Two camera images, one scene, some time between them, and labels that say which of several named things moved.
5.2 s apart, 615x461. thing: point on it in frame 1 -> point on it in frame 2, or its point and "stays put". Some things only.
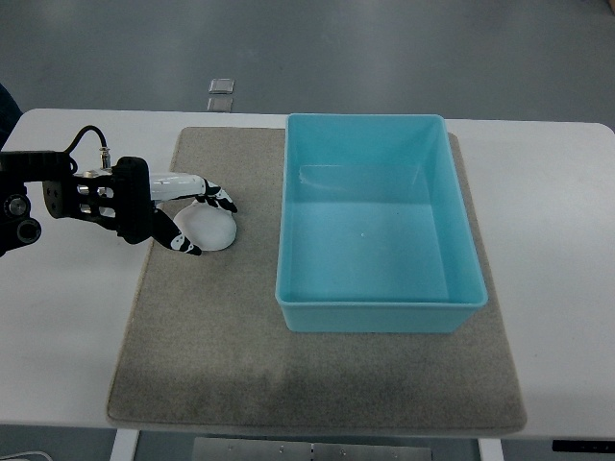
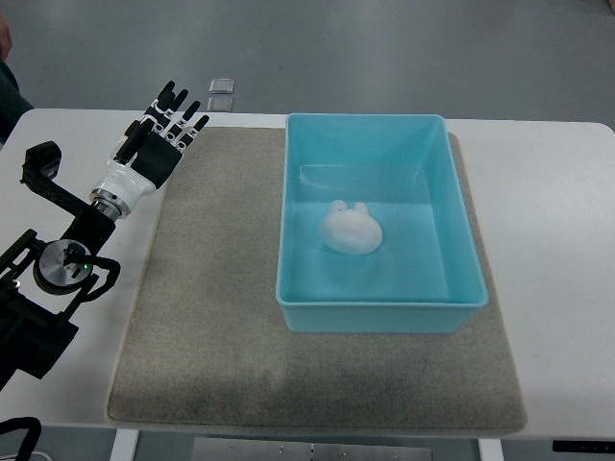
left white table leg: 124,445 stays put
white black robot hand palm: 135,190 -> 151,164
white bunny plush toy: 209,228 -> 352,230
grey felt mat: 205,345 stays put
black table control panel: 583,446 stays put
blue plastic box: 375,230 stays put
